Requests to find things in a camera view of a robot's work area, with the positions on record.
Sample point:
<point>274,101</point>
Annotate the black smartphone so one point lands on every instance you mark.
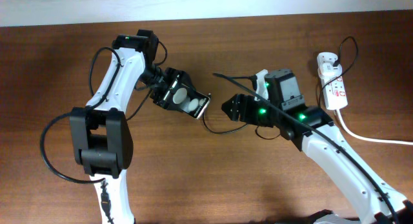
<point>190,101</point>

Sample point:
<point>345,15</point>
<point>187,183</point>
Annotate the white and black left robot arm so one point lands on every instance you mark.
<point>101,137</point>

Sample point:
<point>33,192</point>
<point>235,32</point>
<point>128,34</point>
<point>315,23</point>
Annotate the white charger plug adapter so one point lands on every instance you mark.
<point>329,70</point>

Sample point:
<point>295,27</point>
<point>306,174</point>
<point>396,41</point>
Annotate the white power strip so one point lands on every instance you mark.
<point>334,94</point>

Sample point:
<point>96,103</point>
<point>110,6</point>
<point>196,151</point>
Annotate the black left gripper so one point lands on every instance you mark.
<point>161,95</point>

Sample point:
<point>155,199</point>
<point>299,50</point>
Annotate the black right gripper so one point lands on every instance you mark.
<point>245,111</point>

